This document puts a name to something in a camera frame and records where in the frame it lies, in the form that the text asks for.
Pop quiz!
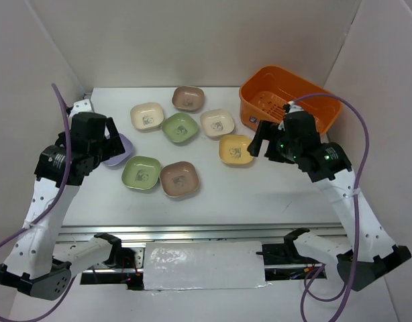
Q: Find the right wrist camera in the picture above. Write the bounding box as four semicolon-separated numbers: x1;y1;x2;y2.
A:
282;101;304;115

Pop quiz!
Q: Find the white foil cover plate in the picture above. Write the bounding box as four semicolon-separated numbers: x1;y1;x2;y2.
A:
143;241;266;290

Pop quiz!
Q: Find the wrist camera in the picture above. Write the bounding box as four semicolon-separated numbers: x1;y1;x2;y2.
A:
66;99;94;119
282;101;304;115

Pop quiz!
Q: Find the aluminium rail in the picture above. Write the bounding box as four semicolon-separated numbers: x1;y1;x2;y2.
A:
56;223;348;243

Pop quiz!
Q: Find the brown square plate rear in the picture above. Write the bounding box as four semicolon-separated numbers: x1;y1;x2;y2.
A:
172;86;205;112

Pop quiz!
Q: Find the orange plastic bin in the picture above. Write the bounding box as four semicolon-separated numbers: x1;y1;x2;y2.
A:
239;66;342;135

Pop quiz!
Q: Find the yellow square plate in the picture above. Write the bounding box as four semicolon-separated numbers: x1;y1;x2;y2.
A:
219;134;254;165

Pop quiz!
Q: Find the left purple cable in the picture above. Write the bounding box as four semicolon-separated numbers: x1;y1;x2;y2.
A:
0;83;79;321

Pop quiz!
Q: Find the cream square plate right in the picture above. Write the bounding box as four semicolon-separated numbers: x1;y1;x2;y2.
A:
200;109;235;138

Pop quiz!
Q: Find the brown square plate front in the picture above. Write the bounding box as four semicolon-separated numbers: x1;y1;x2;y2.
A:
160;161;200;198

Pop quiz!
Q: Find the green square plate front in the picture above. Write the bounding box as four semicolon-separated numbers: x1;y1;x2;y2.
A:
121;156;161;191

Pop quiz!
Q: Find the cream square plate left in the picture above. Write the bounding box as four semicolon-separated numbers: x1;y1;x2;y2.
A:
130;102;164;131

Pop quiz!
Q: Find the brown square plate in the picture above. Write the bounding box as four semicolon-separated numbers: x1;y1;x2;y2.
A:
172;86;205;112
160;161;200;198

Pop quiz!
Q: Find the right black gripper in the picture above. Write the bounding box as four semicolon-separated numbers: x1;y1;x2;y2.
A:
246;119;300;164

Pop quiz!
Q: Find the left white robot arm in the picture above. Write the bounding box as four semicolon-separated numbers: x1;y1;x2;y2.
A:
0;112;125;301

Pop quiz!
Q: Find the green square plate centre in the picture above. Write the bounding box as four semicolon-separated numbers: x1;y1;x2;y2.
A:
161;113;199;144

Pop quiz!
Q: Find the purple square plate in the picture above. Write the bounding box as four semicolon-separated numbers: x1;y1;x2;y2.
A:
101;133;134;168

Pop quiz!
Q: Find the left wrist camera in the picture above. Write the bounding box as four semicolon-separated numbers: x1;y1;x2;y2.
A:
66;99;94;119

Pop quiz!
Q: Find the green square plate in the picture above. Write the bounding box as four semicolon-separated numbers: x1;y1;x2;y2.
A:
161;113;199;144
121;156;161;191

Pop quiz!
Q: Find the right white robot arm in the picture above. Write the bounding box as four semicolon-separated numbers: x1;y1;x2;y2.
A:
247;111;411;291

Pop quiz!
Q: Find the cream square plate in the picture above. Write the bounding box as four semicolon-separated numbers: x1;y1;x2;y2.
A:
130;102;164;131
200;109;235;138

